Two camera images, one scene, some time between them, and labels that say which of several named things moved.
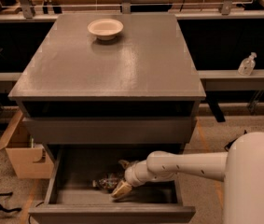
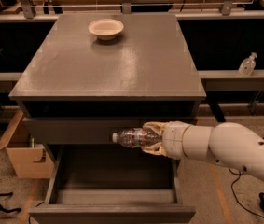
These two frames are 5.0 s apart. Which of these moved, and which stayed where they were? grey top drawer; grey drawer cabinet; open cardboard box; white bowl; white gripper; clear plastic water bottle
Moved: clear plastic water bottle; white gripper
Stayed: grey top drawer; white bowl; grey drawer cabinet; open cardboard box
